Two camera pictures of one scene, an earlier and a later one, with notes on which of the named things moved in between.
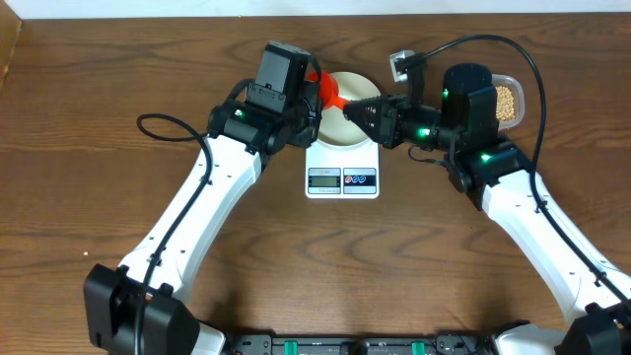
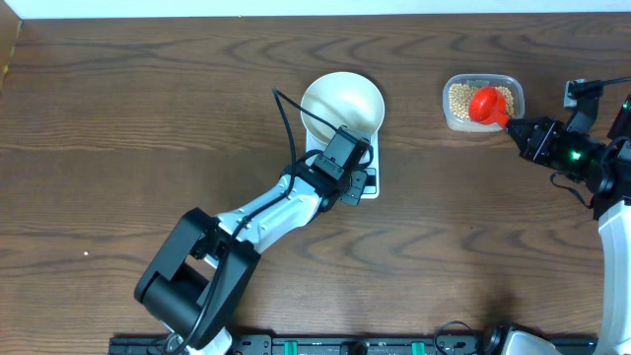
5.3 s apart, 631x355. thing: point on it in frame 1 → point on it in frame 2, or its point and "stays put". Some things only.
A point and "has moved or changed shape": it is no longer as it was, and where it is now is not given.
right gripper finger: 368,110 → 521,126
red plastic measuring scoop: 328,90 has moved or changed shape
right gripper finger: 368,116 → 521,136
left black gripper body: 306,113 → 346,192
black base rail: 443,344 stays put
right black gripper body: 419,126 → 571,151
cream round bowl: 335,131 stays put
